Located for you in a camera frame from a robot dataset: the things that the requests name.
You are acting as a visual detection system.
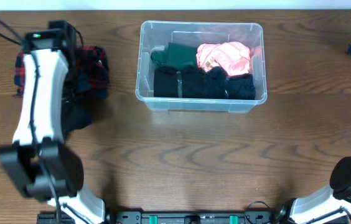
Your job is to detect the pink printed t-shirt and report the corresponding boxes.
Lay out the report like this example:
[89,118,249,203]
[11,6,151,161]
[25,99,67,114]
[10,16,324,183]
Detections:
[196,42,253,76]

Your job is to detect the dark navy garment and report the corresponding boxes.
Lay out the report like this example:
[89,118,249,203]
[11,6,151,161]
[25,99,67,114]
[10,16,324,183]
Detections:
[203,67,256,100]

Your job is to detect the dark green garment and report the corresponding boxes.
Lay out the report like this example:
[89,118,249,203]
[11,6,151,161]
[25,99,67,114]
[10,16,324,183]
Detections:
[151,43,197,70]

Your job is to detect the black garment with band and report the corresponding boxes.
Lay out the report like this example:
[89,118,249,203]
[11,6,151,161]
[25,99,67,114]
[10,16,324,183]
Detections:
[154,67,205,98]

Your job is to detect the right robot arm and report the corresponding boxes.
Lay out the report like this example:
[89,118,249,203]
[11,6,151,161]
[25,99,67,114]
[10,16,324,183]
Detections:
[273,156,351,223]

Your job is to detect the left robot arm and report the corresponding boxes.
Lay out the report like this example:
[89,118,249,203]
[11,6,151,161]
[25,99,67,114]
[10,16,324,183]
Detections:
[0,21,106,223]

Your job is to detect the clear plastic storage bin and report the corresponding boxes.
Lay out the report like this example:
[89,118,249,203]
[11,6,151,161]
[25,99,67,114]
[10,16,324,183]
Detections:
[135,21,268,113]

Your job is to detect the red navy plaid shirt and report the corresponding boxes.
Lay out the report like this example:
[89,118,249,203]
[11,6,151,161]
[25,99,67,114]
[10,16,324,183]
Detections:
[13,45,111,100]

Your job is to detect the right black cable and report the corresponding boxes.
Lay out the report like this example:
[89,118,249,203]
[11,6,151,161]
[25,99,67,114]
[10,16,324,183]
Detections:
[243,200,351,224]

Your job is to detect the black cable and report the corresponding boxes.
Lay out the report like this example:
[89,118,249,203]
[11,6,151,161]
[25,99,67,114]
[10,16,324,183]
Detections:
[0,11,85,224]
[243,200,351,224]

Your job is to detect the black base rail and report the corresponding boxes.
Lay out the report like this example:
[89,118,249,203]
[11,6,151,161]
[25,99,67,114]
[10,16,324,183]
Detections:
[36,210,288,224]

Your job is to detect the left black cable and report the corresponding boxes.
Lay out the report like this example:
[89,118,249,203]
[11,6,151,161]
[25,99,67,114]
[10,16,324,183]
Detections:
[0,11,85,224]

